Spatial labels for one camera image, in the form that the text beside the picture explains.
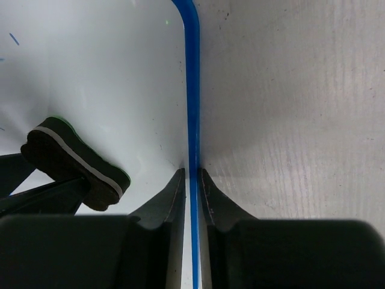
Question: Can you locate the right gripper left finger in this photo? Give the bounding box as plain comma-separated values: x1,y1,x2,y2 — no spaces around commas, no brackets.
1,169,185,288

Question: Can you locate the green whiteboard eraser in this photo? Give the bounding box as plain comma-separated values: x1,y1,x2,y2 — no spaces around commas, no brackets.
20,116,131,211

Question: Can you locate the blue framed whiteboard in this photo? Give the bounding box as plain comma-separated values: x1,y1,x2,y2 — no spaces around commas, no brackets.
1,1,198,288

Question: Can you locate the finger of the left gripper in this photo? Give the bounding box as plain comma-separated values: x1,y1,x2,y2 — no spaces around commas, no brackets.
1,178,90,216
0,153,36,199

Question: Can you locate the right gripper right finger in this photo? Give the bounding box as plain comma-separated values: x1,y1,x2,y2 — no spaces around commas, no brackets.
198,169,384,288

